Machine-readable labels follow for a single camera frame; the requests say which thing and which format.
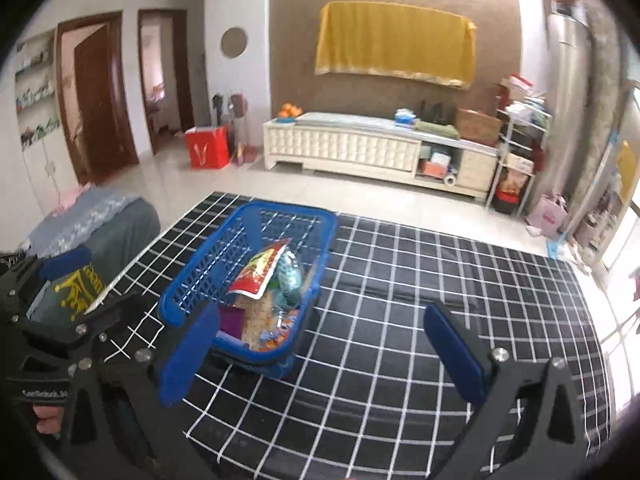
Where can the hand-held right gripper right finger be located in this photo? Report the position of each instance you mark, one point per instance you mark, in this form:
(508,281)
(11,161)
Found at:
(455,355)

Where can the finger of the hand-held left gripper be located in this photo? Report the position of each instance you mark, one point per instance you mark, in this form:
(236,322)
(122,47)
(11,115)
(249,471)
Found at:
(65,265)
(115,312)

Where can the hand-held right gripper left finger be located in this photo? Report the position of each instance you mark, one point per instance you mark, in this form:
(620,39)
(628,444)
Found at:
(190,355)

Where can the purple snack packet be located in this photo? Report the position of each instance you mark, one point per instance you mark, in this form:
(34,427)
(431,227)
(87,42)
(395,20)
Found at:
(231,322)

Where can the wide cracker pack green ends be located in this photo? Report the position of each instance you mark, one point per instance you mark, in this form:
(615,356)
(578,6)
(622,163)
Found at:
(255,320)

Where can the blue plastic basket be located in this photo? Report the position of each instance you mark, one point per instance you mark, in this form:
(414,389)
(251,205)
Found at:
(265,365)

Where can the small orange snack packet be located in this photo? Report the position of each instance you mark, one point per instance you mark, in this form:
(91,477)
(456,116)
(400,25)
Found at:
(280,332)

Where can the red sauce pouch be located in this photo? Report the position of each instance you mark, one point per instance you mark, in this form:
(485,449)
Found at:
(255,272)

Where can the light blue lattice packet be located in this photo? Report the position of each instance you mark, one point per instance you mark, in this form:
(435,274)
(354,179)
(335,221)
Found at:
(289,280)

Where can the person's left hand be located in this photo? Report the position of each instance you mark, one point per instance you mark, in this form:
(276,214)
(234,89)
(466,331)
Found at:
(47,417)

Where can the black grid tablecloth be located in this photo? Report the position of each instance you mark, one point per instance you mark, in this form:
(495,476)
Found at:
(390,360)

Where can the pink cloth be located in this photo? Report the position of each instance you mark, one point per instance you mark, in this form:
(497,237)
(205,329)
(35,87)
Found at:
(70,199)

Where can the grey sofa with lace cover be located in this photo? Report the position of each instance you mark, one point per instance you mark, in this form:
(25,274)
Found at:
(130,230)

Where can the light blue floor mop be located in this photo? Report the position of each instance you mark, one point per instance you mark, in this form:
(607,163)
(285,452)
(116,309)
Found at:
(554,249)

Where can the brown wooden door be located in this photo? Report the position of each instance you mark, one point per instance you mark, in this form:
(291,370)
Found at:
(97,110)

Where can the pink tote bag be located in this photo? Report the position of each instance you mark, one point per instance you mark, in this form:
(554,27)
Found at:
(547,215)

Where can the white paper roll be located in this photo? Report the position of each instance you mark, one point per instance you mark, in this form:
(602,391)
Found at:
(450,179)

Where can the red paper bag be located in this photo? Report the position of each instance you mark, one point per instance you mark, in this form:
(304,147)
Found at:
(207,147)

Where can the white metal shelf rack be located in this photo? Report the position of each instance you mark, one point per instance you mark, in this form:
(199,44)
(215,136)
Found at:
(496,160)

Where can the broom with red head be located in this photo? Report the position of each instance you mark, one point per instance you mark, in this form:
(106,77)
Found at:
(240,152)

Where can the green cushion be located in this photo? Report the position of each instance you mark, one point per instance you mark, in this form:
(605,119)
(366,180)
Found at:
(437,129)

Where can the brown cardboard box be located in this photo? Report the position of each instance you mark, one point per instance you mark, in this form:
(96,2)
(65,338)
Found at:
(477,125)

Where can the white tufted media cabinet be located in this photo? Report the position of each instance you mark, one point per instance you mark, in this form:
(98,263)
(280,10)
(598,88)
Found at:
(340,147)

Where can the blue tissue box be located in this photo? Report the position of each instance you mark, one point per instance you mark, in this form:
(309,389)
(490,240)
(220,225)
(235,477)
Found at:
(405,117)

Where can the black router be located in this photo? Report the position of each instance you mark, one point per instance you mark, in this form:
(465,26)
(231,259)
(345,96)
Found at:
(432,110)

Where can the blue plate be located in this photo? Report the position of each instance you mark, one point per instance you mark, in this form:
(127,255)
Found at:
(286,119)

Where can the pile of oranges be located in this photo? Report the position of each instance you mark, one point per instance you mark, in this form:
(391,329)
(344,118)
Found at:
(291,110)

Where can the silver standing air conditioner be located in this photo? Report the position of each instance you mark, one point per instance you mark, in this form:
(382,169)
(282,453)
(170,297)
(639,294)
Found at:
(567,110)

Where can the red white box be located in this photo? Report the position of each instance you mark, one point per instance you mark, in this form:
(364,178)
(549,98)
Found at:
(520,82)

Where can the patterned beige curtain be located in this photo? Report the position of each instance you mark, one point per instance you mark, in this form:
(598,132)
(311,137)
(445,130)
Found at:
(602,85)

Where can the yellow cloth cover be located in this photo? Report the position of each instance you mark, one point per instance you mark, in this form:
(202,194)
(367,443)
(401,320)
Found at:
(395,42)

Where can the white wall cabinet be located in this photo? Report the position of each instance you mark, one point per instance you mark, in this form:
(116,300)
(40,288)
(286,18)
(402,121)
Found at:
(40,170)

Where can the brown door frame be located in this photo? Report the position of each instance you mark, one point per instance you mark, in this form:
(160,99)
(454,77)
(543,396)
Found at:
(186,85)

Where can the round brown wall decor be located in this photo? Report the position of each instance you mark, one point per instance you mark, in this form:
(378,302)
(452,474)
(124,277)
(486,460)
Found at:
(234,42)

